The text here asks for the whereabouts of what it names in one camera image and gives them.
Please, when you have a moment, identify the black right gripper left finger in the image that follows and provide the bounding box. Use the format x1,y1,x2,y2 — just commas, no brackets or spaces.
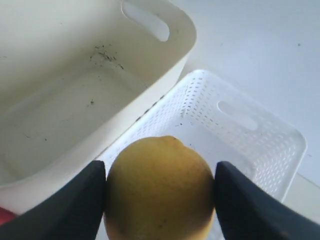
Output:
0,160,106,240

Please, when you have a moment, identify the cream plastic bin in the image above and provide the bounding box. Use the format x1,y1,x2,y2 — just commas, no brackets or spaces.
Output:
0,0,197,215

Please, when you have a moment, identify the red tablecloth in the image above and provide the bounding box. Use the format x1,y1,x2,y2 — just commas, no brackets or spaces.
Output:
0,207,16,225

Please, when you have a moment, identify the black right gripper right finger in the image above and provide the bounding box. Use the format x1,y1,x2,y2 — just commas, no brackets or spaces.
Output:
214,161,320,240

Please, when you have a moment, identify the yellow lemon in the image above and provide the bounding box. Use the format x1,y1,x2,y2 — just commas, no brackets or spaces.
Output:
104,135,215,240

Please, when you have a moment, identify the white perforated plastic basket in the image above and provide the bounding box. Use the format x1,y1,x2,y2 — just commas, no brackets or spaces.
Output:
99,70,307,201

